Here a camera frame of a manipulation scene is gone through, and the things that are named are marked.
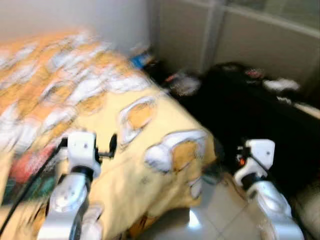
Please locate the large black suitcase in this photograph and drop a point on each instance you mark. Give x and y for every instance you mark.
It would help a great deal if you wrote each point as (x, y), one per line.
(240, 115)

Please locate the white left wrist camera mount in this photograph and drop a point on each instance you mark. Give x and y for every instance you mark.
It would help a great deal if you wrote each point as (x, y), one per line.
(82, 147)

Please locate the white hair dryer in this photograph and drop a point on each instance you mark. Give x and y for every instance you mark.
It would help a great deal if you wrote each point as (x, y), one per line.
(280, 84)

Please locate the small blue item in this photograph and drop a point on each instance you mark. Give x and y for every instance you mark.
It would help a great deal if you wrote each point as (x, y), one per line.
(141, 60)

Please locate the yellow egg print blanket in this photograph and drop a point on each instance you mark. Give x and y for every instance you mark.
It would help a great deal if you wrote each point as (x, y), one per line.
(150, 125)

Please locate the crumpled clear plastic bag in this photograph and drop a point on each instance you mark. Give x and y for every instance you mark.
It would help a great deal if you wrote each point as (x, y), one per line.
(185, 85)

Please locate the beige wardrobe panel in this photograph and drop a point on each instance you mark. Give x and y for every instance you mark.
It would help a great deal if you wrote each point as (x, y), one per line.
(250, 40)

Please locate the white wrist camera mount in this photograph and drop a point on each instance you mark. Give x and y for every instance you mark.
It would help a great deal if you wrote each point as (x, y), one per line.
(82, 147)
(262, 150)

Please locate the small red white packet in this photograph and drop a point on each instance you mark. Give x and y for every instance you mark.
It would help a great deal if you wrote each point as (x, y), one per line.
(252, 73)

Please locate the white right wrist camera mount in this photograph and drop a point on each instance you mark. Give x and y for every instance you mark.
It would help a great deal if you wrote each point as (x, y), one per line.
(262, 150)

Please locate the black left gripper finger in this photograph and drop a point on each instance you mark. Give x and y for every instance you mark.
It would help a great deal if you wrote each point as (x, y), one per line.
(113, 143)

